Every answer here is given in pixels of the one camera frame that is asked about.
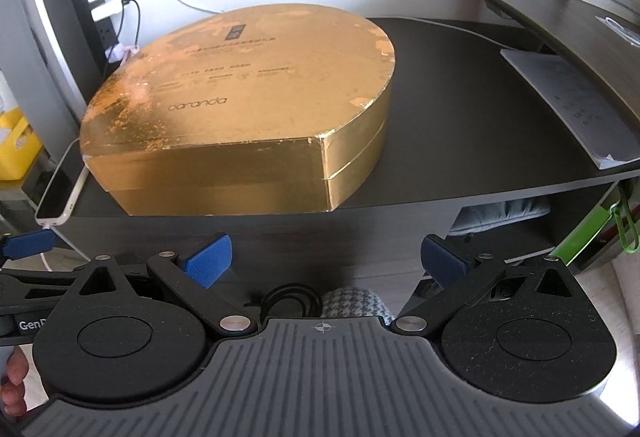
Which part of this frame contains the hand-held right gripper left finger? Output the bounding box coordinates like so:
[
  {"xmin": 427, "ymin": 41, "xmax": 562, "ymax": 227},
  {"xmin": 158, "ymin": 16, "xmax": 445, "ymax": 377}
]
[{"xmin": 62, "ymin": 233, "xmax": 258, "ymax": 339}]

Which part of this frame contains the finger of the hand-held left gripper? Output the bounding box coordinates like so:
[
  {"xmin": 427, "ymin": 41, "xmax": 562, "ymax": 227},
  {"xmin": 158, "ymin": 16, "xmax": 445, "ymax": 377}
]
[
  {"xmin": 0, "ymin": 229, "xmax": 57, "ymax": 264},
  {"xmin": 0, "ymin": 267, "xmax": 81, "ymax": 290}
]

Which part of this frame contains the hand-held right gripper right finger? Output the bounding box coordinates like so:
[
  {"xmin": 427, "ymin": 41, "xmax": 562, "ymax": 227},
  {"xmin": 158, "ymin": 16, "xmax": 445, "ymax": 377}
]
[{"xmin": 387, "ymin": 236, "xmax": 583, "ymax": 338}]

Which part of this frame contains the gold gift box base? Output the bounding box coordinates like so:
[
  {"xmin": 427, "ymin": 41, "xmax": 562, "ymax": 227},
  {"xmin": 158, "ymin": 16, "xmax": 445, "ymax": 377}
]
[{"xmin": 87, "ymin": 119, "xmax": 391, "ymax": 216}]

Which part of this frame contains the gold gift box lid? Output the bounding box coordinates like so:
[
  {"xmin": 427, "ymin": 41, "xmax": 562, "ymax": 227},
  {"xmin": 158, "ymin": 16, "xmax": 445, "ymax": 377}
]
[{"xmin": 79, "ymin": 3, "xmax": 397, "ymax": 190}]

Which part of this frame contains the dark wooden desktop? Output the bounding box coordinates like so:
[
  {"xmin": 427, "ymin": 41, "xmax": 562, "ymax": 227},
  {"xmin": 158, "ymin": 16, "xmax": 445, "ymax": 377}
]
[{"xmin": 65, "ymin": 17, "xmax": 640, "ymax": 278}]

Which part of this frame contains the person's left hand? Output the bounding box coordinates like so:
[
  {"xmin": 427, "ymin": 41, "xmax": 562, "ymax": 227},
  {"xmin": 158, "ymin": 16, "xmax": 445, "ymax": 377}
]
[{"xmin": 0, "ymin": 346, "xmax": 48, "ymax": 418}]

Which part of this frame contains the smartphone in white case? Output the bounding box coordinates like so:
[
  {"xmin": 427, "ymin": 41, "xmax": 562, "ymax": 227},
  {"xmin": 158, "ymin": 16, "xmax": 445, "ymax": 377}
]
[{"xmin": 35, "ymin": 141, "xmax": 90, "ymax": 225}]

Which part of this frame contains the yellow plastic bin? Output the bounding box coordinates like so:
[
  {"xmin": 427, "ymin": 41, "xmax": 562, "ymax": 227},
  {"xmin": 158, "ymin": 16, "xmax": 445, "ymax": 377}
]
[{"xmin": 0, "ymin": 109, "xmax": 43, "ymax": 182}]

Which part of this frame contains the houndstooth cushion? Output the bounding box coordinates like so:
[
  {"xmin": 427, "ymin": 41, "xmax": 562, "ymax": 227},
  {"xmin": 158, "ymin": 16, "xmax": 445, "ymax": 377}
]
[{"xmin": 320, "ymin": 286, "xmax": 391, "ymax": 328}]

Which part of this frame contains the green clip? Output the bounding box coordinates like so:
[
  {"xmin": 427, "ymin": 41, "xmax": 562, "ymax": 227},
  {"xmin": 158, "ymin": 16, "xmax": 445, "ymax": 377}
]
[{"xmin": 612, "ymin": 197, "xmax": 640, "ymax": 253}]

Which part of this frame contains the stack of white papers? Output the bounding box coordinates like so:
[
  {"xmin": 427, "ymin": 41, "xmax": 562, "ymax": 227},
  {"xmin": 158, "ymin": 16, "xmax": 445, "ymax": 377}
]
[{"xmin": 500, "ymin": 48, "xmax": 640, "ymax": 170}]

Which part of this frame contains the grey cabinet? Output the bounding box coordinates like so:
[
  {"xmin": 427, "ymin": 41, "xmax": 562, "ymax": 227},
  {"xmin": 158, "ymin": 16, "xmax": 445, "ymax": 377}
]
[{"xmin": 0, "ymin": 0, "xmax": 91, "ymax": 132}]

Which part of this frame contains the white charger plug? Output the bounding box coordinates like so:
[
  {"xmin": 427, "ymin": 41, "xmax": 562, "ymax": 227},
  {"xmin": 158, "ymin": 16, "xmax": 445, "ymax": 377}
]
[{"xmin": 90, "ymin": 0, "xmax": 126, "ymax": 20}]

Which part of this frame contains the dark curved raised desk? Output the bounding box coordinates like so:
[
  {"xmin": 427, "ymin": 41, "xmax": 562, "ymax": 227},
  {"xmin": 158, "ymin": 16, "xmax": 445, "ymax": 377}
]
[{"xmin": 440, "ymin": 0, "xmax": 640, "ymax": 128}]

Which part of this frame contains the black coiled cable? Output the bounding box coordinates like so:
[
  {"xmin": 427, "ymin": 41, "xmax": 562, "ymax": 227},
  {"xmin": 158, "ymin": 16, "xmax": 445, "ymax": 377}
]
[{"xmin": 260, "ymin": 284, "xmax": 323, "ymax": 318}]

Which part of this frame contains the green strap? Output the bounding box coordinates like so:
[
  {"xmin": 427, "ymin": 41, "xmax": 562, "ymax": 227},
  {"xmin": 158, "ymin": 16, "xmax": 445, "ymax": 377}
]
[{"xmin": 552, "ymin": 204, "xmax": 613, "ymax": 263}]

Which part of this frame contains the thin white cable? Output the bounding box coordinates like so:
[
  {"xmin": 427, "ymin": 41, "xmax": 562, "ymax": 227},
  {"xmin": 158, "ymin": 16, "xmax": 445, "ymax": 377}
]
[{"xmin": 395, "ymin": 16, "xmax": 503, "ymax": 40}]

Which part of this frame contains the black charger cable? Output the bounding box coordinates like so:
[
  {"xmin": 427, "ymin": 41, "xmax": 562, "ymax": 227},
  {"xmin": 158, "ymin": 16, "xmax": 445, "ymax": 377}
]
[
  {"xmin": 102, "ymin": 0, "xmax": 126, "ymax": 48},
  {"xmin": 120, "ymin": 0, "xmax": 144, "ymax": 50}
]

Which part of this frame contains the packet with white cable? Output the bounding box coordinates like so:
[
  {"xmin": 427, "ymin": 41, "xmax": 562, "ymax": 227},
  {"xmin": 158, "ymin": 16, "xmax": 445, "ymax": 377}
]
[{"xmin": 595, "ymin": 14, "xmax": 640, "ymax": 42}]

